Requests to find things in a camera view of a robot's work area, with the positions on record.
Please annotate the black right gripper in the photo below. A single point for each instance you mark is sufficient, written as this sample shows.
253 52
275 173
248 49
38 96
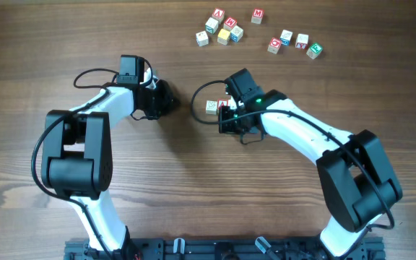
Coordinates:
226 128

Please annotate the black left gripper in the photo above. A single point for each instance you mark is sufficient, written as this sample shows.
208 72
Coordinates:
167 102

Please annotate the red A letter block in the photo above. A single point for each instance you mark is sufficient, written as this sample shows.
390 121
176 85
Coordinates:
222 102

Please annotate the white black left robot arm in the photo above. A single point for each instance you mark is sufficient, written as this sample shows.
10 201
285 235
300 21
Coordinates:
72 159

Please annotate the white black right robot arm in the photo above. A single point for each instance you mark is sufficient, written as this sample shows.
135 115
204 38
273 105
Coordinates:
357 179

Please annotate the red Q letter block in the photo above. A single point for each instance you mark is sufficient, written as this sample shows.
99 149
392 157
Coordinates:
274 45

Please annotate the yellow wooden block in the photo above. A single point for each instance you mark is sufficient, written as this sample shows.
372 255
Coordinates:
223 37

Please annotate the blue edged picture block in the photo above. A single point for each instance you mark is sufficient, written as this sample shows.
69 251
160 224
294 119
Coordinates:
236 33

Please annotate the blue edged wooden block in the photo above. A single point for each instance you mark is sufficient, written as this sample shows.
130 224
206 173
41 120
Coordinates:
286 37

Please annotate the green edged picture block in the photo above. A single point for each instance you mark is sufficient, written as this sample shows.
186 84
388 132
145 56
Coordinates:
211 25

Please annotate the red X letter block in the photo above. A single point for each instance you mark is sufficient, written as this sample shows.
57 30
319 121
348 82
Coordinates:
301 41

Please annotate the red W letter block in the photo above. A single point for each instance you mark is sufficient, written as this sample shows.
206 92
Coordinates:
229 23

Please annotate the green E letter block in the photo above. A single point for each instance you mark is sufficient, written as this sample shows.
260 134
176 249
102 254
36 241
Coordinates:
314 50

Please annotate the red M letter block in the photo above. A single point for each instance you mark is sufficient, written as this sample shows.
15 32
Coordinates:
257 16

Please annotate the red V letter block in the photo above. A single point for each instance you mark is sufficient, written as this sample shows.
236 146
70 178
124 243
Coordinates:
218 14

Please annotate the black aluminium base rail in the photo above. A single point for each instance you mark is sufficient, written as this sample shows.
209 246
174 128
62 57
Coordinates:
289 248

